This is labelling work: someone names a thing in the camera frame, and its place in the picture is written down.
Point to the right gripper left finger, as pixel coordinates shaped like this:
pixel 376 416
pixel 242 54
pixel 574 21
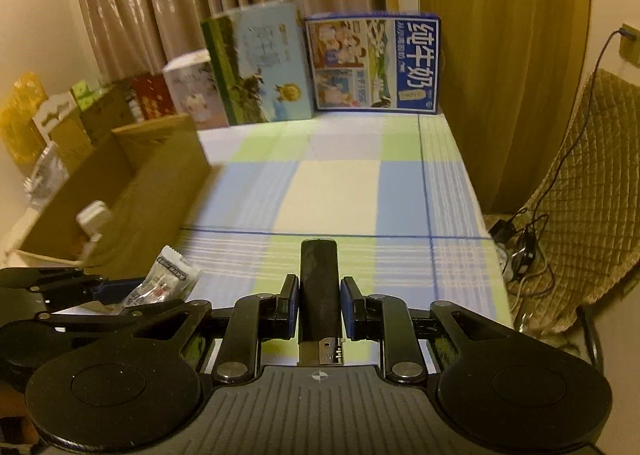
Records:
pixel 253 320

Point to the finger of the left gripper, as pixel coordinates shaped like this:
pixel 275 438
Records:
pixel 99 324
pixel 67 286

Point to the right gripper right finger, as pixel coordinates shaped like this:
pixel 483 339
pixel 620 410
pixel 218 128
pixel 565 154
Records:
pixel 387 321

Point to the grey snack packet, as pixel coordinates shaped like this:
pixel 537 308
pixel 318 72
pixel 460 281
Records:
pixel 171 277

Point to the black lighter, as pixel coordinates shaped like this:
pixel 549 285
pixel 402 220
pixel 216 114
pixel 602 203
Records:
pixel 320 328

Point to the white square plastic container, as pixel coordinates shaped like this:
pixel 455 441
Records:
pixel 92 220

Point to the brown cardboard box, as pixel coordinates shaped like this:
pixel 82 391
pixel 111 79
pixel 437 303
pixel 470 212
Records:
pixel 148 174

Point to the checked tablecloth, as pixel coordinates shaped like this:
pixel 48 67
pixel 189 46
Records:
pixel 390 189

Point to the brown carton stack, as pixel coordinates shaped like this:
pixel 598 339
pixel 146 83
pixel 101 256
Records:
pixel 77 126

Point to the red gift box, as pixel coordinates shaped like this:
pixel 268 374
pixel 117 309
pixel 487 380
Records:
pixel 153 97

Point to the quilted olive chair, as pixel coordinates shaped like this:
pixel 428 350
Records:
pixel 585 216

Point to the white humidifier box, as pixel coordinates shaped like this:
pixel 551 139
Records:
pixel 193 90

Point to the blue milk carton box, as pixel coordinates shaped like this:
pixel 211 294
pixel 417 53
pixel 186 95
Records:
pixel 375 61

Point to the green sky milk box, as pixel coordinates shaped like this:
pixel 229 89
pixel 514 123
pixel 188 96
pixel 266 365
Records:
pixel 260 64

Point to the yellow curtain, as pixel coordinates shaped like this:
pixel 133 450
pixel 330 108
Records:
pixel 508 81

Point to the double wall socket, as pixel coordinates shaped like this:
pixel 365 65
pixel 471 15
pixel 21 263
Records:
pixel 630 45

